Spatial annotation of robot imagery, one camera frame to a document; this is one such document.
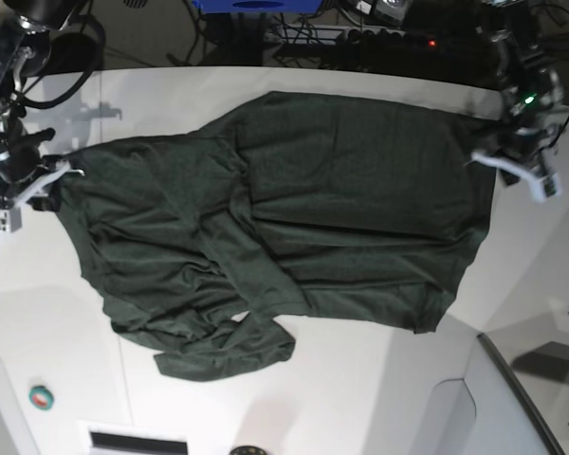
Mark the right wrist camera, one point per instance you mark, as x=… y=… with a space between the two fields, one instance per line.
x=10 y=220

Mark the black power strip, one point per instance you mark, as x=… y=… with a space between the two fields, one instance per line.
x=390 y=38

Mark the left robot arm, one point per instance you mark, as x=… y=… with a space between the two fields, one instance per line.
x=533 y=117

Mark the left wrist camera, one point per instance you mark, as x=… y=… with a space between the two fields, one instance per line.
x=545 y=187

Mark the black round knob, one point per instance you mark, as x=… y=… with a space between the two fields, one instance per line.
x=248 y=450

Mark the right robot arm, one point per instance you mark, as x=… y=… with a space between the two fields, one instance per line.
x=39 y=37

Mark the dark green t-shirt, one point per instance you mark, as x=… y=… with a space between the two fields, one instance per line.
x=291 y=204

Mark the red green emergency button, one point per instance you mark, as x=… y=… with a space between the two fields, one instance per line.
x=41 y=397

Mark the blue box with oval hole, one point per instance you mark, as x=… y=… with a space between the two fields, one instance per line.
x=257 y=6

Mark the black round stool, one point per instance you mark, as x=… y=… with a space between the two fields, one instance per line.
x=72 y=53

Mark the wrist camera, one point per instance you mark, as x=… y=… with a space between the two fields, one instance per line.
x=10 y=220
x=545 y=187

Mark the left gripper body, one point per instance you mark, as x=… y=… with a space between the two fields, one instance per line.
x=518 y=153

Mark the grey metal rail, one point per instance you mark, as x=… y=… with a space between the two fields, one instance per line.
x=531 y=412

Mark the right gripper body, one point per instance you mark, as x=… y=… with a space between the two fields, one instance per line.
x=26 y=176

